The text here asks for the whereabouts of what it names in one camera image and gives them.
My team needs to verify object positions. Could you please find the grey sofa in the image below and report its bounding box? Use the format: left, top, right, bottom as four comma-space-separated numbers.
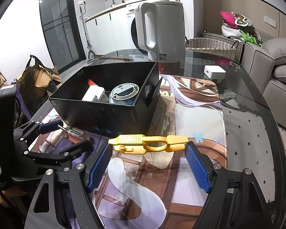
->
241, 42, 286, 128

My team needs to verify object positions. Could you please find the floor mop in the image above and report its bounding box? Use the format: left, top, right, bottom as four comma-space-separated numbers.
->
79, 6, 96, 61

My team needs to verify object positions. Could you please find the pile of clothes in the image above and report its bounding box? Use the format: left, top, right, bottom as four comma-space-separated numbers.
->
219, 11, 262, 47

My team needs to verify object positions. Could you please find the yellow plastic clip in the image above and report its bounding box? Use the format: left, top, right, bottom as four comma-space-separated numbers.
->
108, 134, 189, 155

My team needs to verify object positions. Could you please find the black storage box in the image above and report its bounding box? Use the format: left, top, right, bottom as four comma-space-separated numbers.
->
49, 61, 161, 138

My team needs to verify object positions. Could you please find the anime print desk mat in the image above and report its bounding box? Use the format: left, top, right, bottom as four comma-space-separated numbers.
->
28, 74, 228, 229

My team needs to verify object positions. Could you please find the grey sofa cushion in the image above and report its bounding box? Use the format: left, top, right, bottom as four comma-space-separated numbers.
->
262, 38, 286, 65

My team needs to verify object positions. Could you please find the white washing machine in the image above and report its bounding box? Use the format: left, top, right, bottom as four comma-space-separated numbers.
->
128, 9, 147, 55

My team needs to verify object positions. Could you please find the small white box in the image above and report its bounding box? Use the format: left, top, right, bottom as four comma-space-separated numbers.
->
204, 65, 226, 80

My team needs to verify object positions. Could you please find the white glue bottle red cap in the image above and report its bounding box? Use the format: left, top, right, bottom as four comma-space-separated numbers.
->
82, 79, 105, 102

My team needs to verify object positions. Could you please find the wicker basket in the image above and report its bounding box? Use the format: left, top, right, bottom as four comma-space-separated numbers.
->
185, 37, 239, 60

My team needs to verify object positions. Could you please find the white electric kettle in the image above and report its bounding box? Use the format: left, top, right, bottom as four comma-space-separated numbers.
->
135, 1, 185, 63

